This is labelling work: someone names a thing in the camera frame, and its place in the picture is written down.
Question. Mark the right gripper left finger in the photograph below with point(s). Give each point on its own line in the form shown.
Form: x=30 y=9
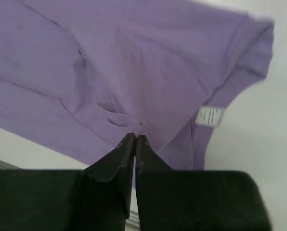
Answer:
x=94 y=199

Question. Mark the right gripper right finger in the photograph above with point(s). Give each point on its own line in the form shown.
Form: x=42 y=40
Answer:
x=178 y=200

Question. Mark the lavender t shirt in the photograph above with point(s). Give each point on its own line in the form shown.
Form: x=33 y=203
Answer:
x=77 y=75

